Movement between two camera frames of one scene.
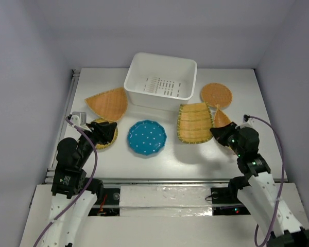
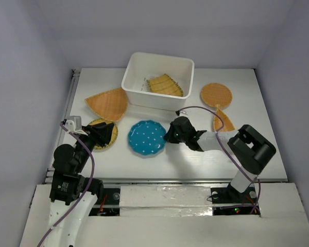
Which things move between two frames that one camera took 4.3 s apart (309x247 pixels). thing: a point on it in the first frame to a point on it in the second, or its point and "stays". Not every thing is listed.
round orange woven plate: [217, 93] stays
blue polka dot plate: [146, 137] stays
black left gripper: [103, 130] stays
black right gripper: [220, 133] to [170, 137]
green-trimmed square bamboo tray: [194, 123] to [164, 84]
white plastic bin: [160, 81] stays
